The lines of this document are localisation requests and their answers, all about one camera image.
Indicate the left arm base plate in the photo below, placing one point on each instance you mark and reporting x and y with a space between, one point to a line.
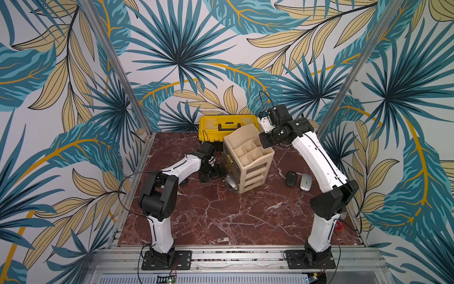
155 261

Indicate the white computer mouse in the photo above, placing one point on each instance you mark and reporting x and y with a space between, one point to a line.
306 182

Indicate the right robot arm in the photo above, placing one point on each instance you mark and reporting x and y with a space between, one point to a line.
336 189

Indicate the yellow black toolbox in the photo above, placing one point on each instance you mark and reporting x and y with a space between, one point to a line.
213 128

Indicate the beige drawer organizer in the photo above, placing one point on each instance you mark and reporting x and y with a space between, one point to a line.
247 162

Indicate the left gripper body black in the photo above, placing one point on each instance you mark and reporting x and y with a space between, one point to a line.
210 172

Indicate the left aluminium corner post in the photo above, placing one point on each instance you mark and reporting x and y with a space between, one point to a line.
97 25

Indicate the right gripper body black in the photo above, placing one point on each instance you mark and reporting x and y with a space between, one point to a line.
267 139

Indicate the aluminium front rail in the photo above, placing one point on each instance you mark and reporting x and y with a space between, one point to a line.
239 265

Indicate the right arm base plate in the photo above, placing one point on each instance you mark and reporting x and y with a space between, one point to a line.
307 259

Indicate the aluminium corner post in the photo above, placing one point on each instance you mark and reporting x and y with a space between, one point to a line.
97 25
376 34

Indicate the black computer mouse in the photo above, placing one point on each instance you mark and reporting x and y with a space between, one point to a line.
291 178

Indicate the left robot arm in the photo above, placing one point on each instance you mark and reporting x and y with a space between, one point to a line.
158 197

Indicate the right aluminium corner post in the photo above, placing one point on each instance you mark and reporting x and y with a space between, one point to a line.
376 34

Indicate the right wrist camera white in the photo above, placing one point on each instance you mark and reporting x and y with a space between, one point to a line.
265 123

